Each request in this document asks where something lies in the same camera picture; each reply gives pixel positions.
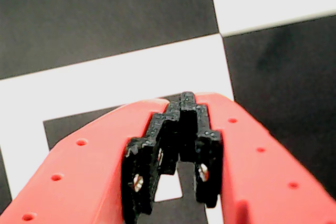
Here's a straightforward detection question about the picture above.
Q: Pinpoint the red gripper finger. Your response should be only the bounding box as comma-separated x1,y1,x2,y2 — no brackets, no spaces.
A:
0,97,182,224
179,90,336,224

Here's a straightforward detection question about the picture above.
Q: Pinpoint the black white marker checkerboard mat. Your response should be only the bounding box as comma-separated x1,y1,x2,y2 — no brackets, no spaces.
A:
0,0,336,224

